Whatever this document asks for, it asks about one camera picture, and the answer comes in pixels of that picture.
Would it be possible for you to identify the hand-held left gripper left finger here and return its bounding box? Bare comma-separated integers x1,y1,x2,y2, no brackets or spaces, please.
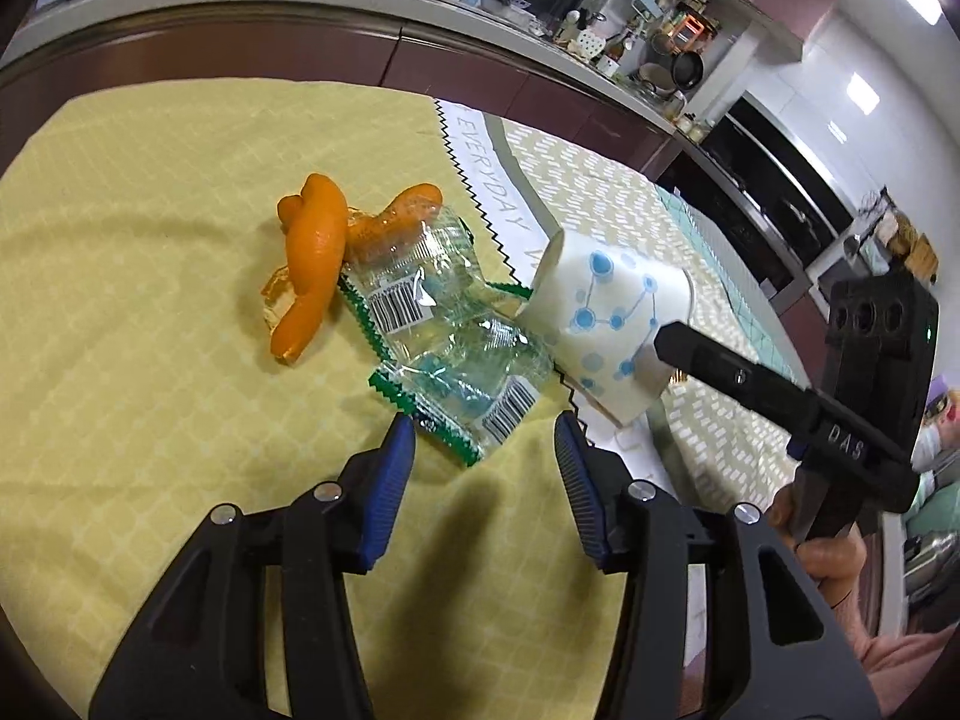
88,412,417,720

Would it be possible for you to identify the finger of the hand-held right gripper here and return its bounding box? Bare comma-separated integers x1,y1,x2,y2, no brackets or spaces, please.
654,321,815,436

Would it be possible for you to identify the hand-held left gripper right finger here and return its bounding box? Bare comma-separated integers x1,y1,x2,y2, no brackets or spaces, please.
553,411,882,720

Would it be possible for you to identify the white blue-dotted paper cup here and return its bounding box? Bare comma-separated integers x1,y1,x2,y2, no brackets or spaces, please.
517,229,695,427

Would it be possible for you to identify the person's right forearm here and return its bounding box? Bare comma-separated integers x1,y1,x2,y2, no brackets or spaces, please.
825,592,957,720

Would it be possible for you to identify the person's right hand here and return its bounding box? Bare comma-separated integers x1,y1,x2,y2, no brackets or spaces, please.
765,481,867,612

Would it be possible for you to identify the black built-in oven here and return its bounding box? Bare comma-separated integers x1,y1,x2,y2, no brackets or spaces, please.
660,90,856,316

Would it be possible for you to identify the long orange peel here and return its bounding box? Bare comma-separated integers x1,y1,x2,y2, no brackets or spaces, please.
271,174,350,362

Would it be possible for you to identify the yellow patterned tablecloth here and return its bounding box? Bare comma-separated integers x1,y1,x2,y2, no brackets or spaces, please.
0,75,815,720

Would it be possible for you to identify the kitchen counter with cabinets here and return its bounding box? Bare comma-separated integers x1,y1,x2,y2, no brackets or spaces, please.
0,0,815,316

